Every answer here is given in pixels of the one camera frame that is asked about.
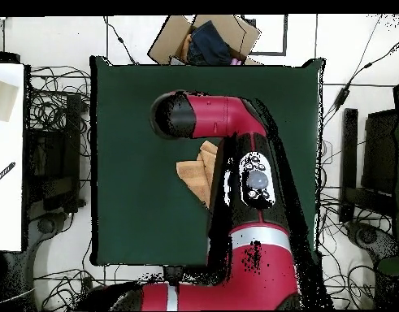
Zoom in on dark green table cloth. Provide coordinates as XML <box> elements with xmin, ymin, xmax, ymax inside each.
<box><xmin>89</xmin><ymin>54</ymin><xmax>327</xmax><ymax>269</ymax></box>

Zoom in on brown cardboard box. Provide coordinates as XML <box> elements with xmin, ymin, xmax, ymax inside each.
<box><xmin>145</xmin><ymin>14</ymin><xmax>262</xmax><ymax>66</ymax></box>

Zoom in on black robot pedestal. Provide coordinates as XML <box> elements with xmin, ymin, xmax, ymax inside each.
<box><xmin>163</xmin><ymin>265</ymin><xmax>184</xmax><ymax>287</ymax></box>

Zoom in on black monitor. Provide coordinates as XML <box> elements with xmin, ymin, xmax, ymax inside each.
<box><xmin>361</xmin><ymin>108</ymin><xmax>399</xmax><ymax>196</ymax></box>

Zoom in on black cable with inline plug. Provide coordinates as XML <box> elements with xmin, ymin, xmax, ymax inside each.
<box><xmin>102</xmin><ymin>15</ymin><xmax>140</xmax><ymax>66</ymax></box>

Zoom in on tan terry towel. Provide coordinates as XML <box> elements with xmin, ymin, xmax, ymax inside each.
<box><xmin>175</xmin><ymin>140</ymin><xmax>219</xmax><ymax>209</ymax></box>

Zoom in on white desk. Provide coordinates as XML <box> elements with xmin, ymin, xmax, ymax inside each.
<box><xmin>0</xmin><ymin>63</ymin><xmax>26</xmax><ymax>253</ymax></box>

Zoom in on beige box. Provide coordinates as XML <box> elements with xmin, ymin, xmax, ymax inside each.
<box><xmin>0</xmin><ymin>76</ymin><xmax>19</xmax><ymax>123</ymax></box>

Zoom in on black equipment rack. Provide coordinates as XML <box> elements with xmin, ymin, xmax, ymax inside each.
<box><xmin>24</xmin><ymin>93</ymin><xmax>86</xmax><ymax>215</ymax></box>

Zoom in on black striped tool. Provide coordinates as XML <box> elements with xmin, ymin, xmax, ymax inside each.
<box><xmin>0</xmin><ymin>161</ymin><xmax>17</xmax><ymax>188</ymax></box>

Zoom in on black upright stand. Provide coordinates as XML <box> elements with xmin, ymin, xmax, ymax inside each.
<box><xmin>338</xmin><ymin>107</ymin><xmax>359</xmax><ymax>223</ymax></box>

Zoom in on black cable with power adapter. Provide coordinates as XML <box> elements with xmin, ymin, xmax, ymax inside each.
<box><xmin>322</xmin><ymin>36</ymin><xmax>399</xmax><ymax>131</ymax></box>

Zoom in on dark blue jeans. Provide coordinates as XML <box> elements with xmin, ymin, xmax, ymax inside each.
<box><xmin>186</xmin><ymin>19</ymin><xmax>234</xmax><ymax>66</ymax></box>

